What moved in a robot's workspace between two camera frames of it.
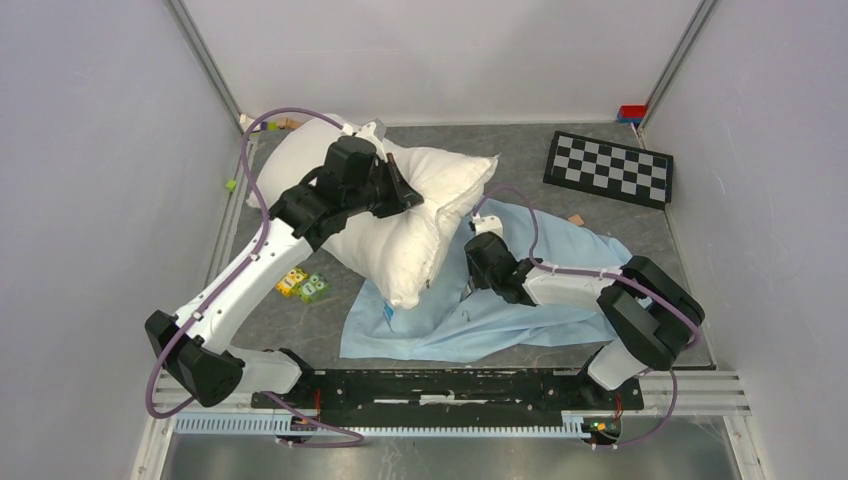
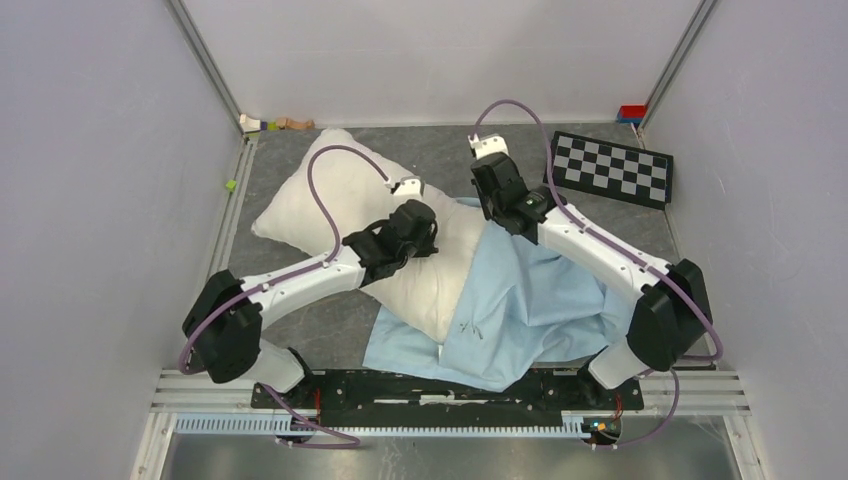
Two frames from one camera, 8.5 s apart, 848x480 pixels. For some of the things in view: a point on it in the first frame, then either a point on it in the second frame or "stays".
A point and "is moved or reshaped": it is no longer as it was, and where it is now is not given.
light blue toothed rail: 286,424 stays
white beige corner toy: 245,121 stays
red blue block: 631,113 stays
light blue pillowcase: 450,323 is moved or reshaped
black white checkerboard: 608,169 stays
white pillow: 399,252 is moved or reshaped
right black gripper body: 480,279 -> 490,211
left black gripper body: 382,195 -> 426,248
